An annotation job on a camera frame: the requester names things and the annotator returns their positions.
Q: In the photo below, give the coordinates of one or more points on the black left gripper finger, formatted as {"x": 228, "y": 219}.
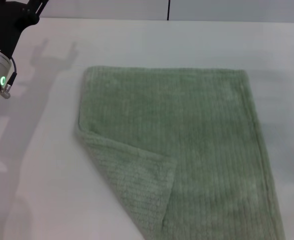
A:
{"x": 38, "y": 6}

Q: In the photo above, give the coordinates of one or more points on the green ribbed towel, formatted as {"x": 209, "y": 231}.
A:
{"x": 187, "y": 130}

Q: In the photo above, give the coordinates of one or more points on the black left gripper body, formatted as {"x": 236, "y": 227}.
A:
{"x": 7, "y": 25}

